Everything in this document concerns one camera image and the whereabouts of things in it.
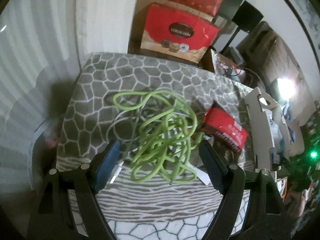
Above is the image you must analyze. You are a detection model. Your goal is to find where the white cable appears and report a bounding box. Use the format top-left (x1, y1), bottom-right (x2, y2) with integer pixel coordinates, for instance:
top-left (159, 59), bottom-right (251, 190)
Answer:
top-left (106, 104), bottom-right (176, 183)

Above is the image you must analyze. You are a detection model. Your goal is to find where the brown cardboard box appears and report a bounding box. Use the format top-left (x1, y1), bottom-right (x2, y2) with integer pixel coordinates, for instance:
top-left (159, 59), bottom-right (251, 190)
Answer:
top-left (244, 87), bottom-right (305, 180)

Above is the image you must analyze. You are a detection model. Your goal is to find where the red snack pouch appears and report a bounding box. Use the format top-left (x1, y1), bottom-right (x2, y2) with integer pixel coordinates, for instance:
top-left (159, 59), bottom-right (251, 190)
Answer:
top-left (198, 101), bottom-right (248, 157)

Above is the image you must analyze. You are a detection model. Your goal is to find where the green cable bundle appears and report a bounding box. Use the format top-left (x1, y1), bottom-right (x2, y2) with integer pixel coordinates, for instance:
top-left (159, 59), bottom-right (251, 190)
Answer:
top-left (113, 89), bottom-right (205, 184)

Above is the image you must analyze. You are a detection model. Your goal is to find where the grey white patterned blanket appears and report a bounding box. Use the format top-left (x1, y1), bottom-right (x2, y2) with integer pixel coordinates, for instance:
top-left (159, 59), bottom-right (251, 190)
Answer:
top-left (57, 53), bottom-right (250, 239)

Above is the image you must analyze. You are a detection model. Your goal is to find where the black speaker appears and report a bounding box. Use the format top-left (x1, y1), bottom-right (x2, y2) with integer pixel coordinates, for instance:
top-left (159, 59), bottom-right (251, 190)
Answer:
top-left (232, 1), bottom-right (264, 33)

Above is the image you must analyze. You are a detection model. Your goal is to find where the red collection gift box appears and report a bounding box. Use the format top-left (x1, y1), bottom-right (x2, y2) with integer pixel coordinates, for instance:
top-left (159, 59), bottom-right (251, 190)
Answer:
top-left (140, 3), bottom-right (219, 63)

